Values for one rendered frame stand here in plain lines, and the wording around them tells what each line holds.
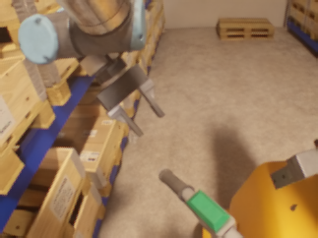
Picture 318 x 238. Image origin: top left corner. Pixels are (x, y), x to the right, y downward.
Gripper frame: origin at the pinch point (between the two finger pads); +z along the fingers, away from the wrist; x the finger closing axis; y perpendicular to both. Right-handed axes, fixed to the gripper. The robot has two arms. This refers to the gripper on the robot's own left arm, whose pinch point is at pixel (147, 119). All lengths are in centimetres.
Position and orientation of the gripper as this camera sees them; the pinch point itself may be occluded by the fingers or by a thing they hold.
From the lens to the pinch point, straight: 59.7
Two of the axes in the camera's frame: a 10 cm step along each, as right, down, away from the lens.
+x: -7.3, 6.5, -2.3
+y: -3.7, -0.9, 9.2
